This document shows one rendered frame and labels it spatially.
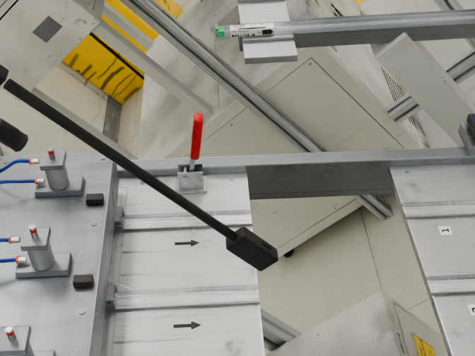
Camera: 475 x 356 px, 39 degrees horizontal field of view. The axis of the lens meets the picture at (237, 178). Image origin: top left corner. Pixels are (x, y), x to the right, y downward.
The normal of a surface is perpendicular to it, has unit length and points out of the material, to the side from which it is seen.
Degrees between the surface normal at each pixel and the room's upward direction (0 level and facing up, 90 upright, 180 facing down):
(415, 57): 90
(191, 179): 90
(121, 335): 43
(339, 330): 0
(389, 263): 0
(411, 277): 0
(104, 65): 90
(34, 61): 90
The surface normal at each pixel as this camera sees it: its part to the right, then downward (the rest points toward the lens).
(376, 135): 0.06, 0.68
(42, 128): 0.73, -0.53
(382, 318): -0.68, -0.51
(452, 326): 0.00, -0.73
